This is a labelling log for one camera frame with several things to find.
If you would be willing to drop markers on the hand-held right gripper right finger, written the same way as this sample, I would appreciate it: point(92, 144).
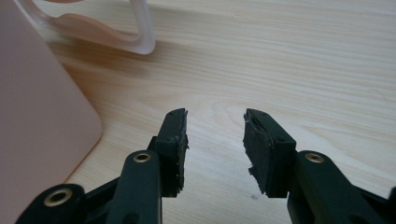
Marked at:
point(271, 161)

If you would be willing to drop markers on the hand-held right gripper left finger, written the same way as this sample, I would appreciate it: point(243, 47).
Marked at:
point(172, 146)

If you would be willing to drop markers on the pink plastic container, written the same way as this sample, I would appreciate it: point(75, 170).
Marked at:
point(34, 118)

